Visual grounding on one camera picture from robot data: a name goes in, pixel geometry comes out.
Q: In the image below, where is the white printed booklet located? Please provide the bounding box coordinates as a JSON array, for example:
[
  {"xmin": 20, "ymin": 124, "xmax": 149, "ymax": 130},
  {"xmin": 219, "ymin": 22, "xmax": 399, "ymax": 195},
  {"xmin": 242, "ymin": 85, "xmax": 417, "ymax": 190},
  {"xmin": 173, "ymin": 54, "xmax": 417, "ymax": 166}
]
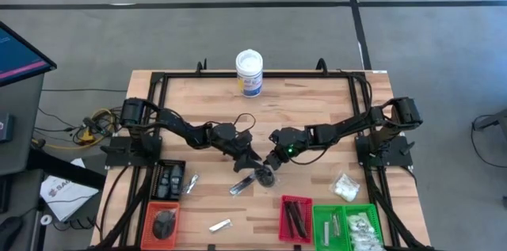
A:
[{"xmin": 39, "ymin": 158, "xmax": 100, "ymax": 222}]

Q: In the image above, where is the small black device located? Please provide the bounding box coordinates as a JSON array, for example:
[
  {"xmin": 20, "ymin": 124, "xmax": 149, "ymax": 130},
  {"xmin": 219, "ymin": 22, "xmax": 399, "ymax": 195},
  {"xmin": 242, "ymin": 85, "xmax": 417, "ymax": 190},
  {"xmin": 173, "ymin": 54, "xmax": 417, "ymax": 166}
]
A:
[{"xmin": 0, "ymin": 112, "xmax": 16, "ymax": 144}]

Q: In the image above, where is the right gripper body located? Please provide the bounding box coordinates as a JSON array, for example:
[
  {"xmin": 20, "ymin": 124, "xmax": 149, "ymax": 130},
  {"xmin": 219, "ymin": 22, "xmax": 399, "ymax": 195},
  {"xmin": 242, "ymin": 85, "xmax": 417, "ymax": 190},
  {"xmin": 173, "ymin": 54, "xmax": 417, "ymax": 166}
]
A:
[{"xmin": 268, "ymin": 126, "xmax": 316, "ymax": 161}]

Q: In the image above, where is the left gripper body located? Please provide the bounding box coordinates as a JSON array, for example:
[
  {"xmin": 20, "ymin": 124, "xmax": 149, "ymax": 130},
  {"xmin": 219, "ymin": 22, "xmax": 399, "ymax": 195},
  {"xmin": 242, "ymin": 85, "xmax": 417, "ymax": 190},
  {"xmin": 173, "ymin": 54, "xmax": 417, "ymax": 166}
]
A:
[{"xmin": 215, "ymin": 131, "xmax": 254, "ymax": 162}]

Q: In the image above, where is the black plastic basket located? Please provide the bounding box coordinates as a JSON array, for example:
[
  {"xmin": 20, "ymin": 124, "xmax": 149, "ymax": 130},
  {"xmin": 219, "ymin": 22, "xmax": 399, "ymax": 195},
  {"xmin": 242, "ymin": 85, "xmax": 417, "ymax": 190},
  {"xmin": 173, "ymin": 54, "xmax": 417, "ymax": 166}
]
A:
[{"xmin": 150, "ymin": 158, "xmax": 186, "ymax": 201}]

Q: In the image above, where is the yellow cable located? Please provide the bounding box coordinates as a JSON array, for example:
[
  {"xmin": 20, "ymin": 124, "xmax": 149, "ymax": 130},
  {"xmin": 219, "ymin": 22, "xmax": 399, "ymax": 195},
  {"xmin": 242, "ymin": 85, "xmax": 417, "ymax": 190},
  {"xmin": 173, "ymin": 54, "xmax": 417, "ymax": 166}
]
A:
[{"xmin": 31, "ymin": 108, "xmax": 120, "ymax": 151}]

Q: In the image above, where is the black cable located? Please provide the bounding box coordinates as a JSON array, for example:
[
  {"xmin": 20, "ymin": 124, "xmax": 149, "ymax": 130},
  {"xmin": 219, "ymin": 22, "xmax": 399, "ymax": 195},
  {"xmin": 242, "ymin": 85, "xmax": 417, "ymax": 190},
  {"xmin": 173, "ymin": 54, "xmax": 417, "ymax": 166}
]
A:
[
  {"xmin": 288, "ymin": 68, "xmax": 375, "ymax": 165},
  {"xmin": 205, "ymin": 112, "xmax": 257, "ymax": 133}
]

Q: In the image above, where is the orange plastic basket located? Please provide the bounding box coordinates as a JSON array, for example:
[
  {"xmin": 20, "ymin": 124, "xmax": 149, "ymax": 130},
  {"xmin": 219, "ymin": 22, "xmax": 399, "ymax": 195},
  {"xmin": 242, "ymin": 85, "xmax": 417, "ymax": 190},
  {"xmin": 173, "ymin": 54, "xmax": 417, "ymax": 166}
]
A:
[{"xmin": 140, "ymin": 201, "xmax": 181, "ymax": 251}]

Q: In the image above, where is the grey desk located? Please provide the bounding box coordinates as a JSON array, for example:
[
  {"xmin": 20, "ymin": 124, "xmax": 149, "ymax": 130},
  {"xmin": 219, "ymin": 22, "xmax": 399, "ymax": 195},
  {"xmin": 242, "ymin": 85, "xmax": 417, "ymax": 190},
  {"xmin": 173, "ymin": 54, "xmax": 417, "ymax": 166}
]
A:
[{"xmin": 0, "ymin": 73, "xmax": 45, "ymax": 176}]

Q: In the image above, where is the clear cotton swab pack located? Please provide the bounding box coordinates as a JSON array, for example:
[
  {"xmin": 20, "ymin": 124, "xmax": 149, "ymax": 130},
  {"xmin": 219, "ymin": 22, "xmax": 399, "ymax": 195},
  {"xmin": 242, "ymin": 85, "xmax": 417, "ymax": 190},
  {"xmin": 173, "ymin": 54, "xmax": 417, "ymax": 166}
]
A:
[{"xmin": 331, "ymin": 172, "xmax": 361, "ymax": 203}]

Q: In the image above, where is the red plastic basket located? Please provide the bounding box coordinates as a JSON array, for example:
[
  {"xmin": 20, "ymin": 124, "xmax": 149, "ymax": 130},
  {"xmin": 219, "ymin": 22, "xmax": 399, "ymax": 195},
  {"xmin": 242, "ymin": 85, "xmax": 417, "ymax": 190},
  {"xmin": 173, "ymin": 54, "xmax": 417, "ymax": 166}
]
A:
[{"xmin": 278, "ymin": 194, "xmax": 314, "ymax": 244}]

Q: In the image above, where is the round black item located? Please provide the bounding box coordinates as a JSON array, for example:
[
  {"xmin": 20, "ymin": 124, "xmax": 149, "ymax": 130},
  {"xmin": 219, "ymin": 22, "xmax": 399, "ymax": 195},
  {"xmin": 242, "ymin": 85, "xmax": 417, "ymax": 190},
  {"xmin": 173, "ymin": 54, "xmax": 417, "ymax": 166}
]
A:
[{"xmin": 254, "ymin": 165, "xmax": 280, "ymax": 188}]

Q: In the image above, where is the disinfecting wipes canister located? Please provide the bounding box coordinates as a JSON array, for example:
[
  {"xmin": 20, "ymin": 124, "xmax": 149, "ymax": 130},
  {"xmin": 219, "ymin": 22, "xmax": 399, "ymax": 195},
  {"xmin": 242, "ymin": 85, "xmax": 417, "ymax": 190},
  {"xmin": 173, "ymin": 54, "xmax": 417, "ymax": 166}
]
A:
[{"xmin": 234, "ymin": 48, "xmax": 265, "ymax": 98}]

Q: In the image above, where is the monitor with blue screen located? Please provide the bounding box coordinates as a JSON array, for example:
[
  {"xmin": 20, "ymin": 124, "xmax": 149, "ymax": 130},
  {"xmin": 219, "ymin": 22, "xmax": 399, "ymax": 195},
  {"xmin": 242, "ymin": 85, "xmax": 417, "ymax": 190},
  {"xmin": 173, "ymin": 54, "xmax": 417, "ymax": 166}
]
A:
[{"xmin": 0, "ymin": 20, "xmax": 58, "ymax": 88}]

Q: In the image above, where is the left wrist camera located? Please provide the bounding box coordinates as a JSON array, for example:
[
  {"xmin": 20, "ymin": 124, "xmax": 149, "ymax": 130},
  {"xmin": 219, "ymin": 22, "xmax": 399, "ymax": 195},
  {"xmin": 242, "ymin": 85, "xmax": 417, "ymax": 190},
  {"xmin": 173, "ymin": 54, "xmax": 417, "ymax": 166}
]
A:
[{"xmin": 213, "ymin": 122, "xmax": 241, "ymax": 141}]

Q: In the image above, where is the white printed pouch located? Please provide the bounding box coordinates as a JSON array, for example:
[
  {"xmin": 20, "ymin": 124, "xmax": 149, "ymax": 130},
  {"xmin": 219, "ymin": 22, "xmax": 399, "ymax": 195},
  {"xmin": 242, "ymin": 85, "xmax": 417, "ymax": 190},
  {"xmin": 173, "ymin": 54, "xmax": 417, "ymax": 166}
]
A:
[{"xmin": 354, "ymin": 239, "xmax": 383, "ymax": 251}]

